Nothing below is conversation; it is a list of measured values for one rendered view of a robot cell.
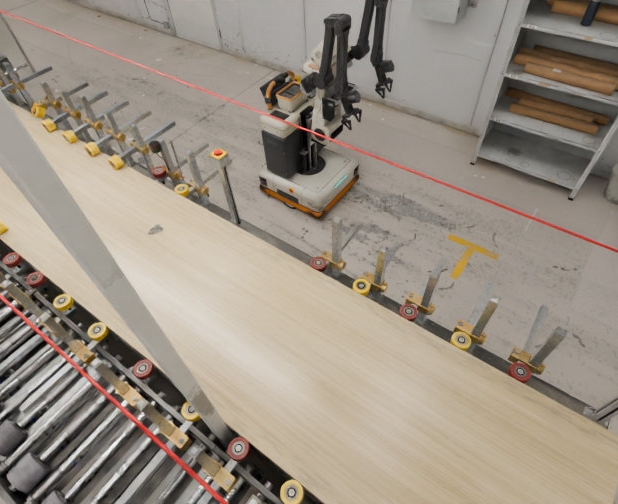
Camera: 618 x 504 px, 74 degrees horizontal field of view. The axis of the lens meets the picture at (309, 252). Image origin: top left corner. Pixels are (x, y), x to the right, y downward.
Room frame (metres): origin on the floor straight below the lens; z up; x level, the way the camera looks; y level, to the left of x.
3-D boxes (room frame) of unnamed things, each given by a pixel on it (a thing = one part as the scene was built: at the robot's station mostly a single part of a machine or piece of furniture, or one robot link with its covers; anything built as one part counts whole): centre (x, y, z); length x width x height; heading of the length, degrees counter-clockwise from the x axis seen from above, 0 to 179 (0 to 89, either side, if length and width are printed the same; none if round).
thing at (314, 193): (2.79, -0.05, 0.16); 0.67 x 0.64 x 0.25; 50
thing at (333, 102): (2.60, -0.28, 0.99); 0.28 x 0.16 x 0.22; 140
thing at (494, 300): (0.84, -0.72, 0.90); 0.04 x 0.04 x 0.48; 51
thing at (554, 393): (2.06, 0.78, 0.67); 5.11 x 0.08 x 0.10; 51
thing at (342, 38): (2.33, -0.27, 1.40); 0.11 x 0.06 x 0.43; 141
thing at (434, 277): (0.99, -0.53, 0.87); 0.04 x 0.04 x 0.48; 51
